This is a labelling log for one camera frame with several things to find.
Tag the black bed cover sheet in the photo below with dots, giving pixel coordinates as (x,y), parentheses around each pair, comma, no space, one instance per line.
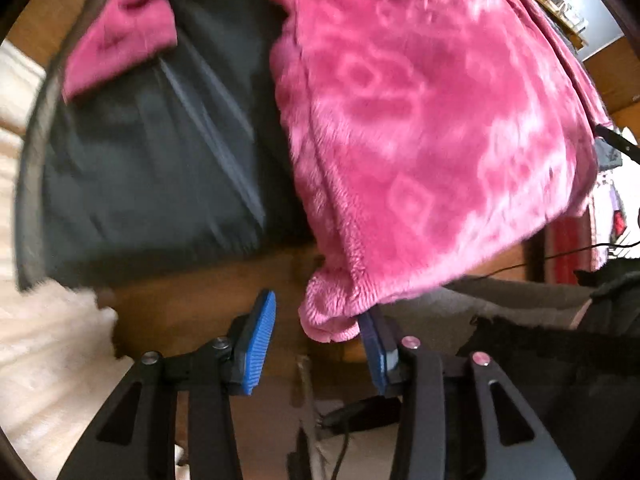
(178,163)

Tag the brown wooden door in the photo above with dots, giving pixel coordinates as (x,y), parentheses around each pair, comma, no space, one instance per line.
(40,29)

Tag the purple floral bedding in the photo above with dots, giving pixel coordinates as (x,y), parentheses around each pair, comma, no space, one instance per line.
(608,220)

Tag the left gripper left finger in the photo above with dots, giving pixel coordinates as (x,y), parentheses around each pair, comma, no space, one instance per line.
(133,435)

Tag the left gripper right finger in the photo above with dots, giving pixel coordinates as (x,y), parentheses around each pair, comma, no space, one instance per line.
(461,418)

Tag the wooden desk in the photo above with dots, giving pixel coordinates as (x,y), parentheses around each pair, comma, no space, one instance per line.
(567,20)

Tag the pink fleece garment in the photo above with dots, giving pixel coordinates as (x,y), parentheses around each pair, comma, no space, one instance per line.
(424,136)

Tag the brown wooden wardrobe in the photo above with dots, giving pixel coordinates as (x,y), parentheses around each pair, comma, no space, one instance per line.
(615,71)

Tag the cream curtain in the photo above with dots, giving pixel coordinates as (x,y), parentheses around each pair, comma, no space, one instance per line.
(58,364)

